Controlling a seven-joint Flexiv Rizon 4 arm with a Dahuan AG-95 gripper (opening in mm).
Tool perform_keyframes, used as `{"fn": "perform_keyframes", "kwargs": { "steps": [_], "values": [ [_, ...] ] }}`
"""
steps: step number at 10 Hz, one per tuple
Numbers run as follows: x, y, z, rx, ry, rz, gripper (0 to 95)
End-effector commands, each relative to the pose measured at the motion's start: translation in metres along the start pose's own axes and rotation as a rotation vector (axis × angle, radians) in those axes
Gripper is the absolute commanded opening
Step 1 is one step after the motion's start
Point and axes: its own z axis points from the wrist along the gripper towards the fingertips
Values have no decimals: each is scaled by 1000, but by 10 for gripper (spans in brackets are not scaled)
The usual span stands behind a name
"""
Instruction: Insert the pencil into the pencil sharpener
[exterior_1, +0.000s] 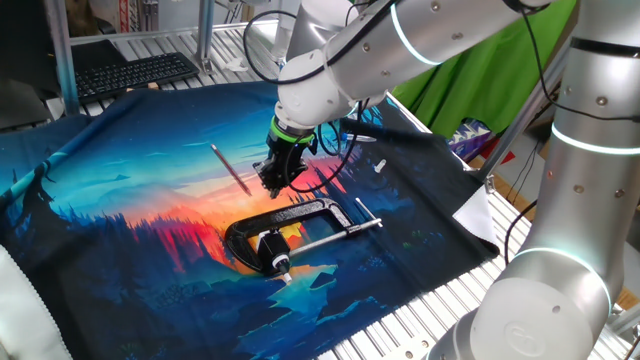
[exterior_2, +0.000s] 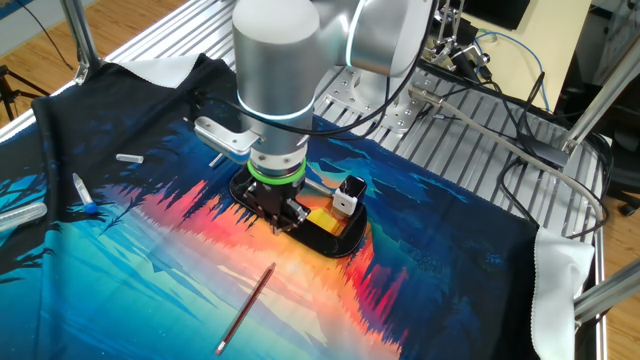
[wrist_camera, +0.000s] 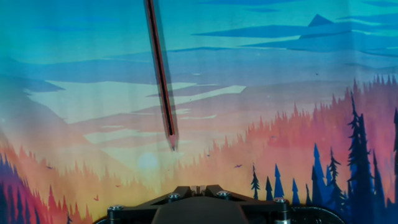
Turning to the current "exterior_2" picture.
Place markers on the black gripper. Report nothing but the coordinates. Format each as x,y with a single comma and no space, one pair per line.
275,197

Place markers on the red black striped pencil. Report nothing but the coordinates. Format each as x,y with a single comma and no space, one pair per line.
246,306

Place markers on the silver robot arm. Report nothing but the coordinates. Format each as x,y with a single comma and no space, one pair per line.
275,60

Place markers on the white black pencil sharpener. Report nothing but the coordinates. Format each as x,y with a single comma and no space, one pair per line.
345,204

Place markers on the black metal C-clamp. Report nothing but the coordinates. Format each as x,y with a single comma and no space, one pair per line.
330,245

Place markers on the sunset forest printed cloth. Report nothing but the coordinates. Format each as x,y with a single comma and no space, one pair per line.
150,280

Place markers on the small clear plastic tube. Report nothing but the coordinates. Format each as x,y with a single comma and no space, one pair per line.
130,158

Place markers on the clear tube with blue cap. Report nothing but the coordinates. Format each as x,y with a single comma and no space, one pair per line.
82,190

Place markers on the large clear plastic tube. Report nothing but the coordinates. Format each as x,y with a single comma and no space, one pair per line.
22,216

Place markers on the black power adapter box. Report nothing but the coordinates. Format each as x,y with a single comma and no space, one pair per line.
547,152

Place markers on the black tripod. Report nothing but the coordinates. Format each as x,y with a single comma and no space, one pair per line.
6,92

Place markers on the black monitor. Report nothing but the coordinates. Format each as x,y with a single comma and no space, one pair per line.
500,12

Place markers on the beige desk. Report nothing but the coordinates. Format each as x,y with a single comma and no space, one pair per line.
550,30

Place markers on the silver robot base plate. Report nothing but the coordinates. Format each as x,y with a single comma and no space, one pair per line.
405,115

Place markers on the metal camera mount stand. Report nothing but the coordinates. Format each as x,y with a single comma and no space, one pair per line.
470,52

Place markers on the upright aluminium frame post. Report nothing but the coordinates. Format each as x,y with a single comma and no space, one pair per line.
75,30

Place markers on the slanted aluminium frame post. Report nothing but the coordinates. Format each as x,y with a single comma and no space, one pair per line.
600,95

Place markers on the aluminium frame beam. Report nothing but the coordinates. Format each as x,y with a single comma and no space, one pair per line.
610,292

